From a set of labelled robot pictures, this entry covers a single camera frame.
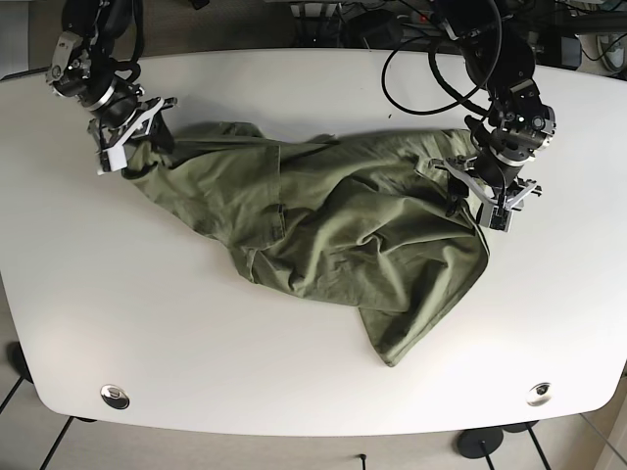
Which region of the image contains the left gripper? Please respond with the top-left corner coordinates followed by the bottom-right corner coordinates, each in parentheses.
top-left (414, 154), bottom-right (543, 232)

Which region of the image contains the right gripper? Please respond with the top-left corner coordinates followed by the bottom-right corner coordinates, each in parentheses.
top-left (87, 97), bottom-right (177, 174)

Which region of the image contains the olive green T-shirt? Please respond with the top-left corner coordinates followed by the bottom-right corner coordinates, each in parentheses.
top-left (122, 121), bottom-right (490, 366)

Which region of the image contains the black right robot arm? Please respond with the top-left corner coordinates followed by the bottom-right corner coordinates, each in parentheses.
top-left (46, 1), bottom-right (177, 174)

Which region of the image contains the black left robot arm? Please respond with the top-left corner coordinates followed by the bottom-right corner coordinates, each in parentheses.
top-left (432, 1), bottom-right (556, 231)

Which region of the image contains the grey multi-socket box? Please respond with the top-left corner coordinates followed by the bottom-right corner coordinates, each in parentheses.
top-left (342, 10), bottom-right (404, 49)

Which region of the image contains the right silver table grommet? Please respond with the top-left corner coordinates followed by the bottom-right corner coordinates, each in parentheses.
top-left (525, 382), bottom-right (554, 407)

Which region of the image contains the silver table grommet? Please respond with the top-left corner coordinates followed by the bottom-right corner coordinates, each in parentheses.
top-left (525, 382), bottom-right (554, 407)
top-left (100, 384), bottom-right (130, 410)

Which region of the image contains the black round stand base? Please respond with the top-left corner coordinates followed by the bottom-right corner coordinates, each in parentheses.
top-left (456, 427), bottom-right (504, 459)

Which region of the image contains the left silver table grommet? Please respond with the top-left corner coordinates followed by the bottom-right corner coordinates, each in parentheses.
top-left (100, 384), bottom-right (130, 410)

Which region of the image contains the left black table leg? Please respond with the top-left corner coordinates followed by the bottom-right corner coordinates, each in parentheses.
top-left (39, 416), bottom-right (74, 470)

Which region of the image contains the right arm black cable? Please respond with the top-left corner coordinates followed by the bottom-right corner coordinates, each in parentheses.
top-left (107, 0), bottom-right (146, 94)

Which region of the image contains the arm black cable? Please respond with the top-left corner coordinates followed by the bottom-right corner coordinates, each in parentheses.
top-left (107, 0), bottom-right (146, 94)
top-left (380, 0), bottom-right (506, 123)

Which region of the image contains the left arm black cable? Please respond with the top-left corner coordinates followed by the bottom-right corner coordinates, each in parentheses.
top-left (380, 0), bottom-right (506, 123)

